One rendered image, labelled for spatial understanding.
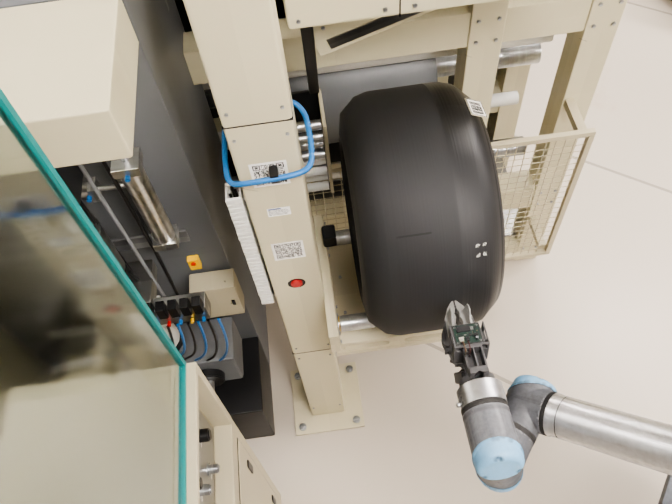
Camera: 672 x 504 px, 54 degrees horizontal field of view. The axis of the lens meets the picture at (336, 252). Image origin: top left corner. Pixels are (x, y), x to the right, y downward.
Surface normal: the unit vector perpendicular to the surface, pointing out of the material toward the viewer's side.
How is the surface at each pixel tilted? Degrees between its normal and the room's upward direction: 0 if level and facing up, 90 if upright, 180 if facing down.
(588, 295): 0
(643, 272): 0
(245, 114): 90
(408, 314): 84
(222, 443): 0
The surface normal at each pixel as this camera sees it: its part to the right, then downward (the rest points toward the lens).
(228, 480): -0.07, -0.53
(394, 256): -0.22, 0.36
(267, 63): 0.12, 0.84
